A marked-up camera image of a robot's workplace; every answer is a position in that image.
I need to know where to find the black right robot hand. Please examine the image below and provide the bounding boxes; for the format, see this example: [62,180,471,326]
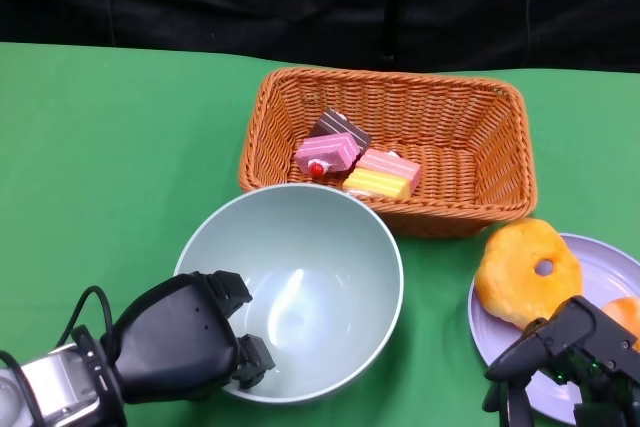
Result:
[482,295,640,427]

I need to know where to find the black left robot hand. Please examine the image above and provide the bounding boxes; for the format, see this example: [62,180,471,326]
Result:
[102,270,277,406]

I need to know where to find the orange striped doughnut bread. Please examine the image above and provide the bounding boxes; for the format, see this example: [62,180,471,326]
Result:
[474,219,584,331]
[599,296,640,351]

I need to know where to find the pale green bowl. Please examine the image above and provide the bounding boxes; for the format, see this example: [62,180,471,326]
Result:
[172,183,405,404]

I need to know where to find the magenta pink cake slice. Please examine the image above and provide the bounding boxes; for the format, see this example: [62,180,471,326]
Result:
[294,131,360,178]

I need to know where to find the yellow cake slice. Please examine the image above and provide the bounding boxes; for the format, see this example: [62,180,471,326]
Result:
[342,168,414,200]

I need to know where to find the chocolate layer cake slice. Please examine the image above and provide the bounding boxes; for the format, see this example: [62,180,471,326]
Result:
[308,109,372,152]

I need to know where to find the salmon pink cake slice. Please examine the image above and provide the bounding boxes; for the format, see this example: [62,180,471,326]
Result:
[355,148,421,186]

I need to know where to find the lavender round plate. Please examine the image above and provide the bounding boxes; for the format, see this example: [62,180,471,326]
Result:
[467,232,640,426]

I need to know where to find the orange wicker basket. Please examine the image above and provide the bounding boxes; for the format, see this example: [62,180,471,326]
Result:
[238,66,539,239]

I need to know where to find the green tablecloth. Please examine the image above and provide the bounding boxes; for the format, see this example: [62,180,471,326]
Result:
[0,40,640,427]

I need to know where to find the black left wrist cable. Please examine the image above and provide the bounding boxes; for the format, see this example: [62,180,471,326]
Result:
[63,285,114,348]

